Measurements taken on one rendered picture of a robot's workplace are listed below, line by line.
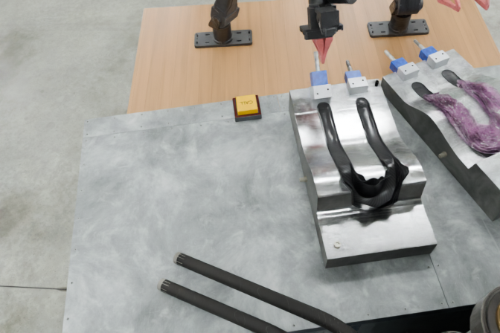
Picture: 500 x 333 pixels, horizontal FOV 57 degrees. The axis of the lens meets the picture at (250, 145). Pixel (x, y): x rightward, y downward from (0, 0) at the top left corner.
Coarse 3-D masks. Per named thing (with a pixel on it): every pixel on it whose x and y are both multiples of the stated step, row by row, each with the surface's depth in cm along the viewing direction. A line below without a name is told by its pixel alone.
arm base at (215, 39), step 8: (200, 32) 159; (208, 32) 159; (216, 32) 152; (224, 32) 152; (232, 32) 159; (240, 32) 158; (248, 32) 158; (200, 40) 157; (208, 40) 157; (216, 40) 155; (224, 40) 154; (232, 40) 156; (240, 40) 156; (248, 40) 156
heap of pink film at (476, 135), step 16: (464, 80) 133; (432, 96) 128; (448, 96) 125; (480, 96) 123; (496, 96) 123; (448, 112) 121; (464, 112) 120; (496, 112) 121; (464, 128) 119; (480, 128) 119; (496, 128) 119; (480, 144) 117; (496, 144) 116
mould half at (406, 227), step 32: (352, 96) 128; (384, 96) 128; (320, 128) 123; (352, 128) 123; (384, 128) 122; (320, 160) 115; (352, 160) 113; (416, 160) 110; (320, 192) 107; (416, 192) 110; (320, 224) 110; (352, 224) 109; (384, 224) 109; (416, 224) 108; (352, 256) 105; (384, 256) 108
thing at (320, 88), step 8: (312, 72) 126; (320, 72) 127; (312, 80) 127; (320, 80) 127; (312, 88) 126; (320, 88) 126; (328, 88) 126; (312, 96) 127; (320, 96) 126; (328, 96) 126
